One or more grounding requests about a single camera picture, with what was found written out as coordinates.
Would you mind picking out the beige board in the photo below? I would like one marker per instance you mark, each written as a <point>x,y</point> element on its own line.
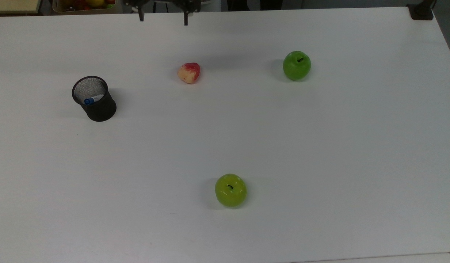
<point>13,5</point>

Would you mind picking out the black mesh pen cup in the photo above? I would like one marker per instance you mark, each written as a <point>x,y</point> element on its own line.
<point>102,111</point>

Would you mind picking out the basket of toy fruit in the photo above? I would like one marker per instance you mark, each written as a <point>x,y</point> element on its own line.
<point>82,7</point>

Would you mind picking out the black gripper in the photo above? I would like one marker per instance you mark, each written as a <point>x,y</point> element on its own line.
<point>190,4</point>

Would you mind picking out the dark green apple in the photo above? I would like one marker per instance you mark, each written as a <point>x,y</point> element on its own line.
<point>296,66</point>

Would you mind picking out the black clamp base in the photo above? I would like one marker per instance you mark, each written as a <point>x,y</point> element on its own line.
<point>420,12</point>

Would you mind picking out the white marker with blue cap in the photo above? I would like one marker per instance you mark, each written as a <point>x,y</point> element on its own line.
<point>90,99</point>

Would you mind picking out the yellow-green apple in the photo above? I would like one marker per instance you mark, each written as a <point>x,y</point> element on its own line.
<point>230,191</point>

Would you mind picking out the red strawberry toy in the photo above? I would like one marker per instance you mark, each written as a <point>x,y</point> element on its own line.
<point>189,73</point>

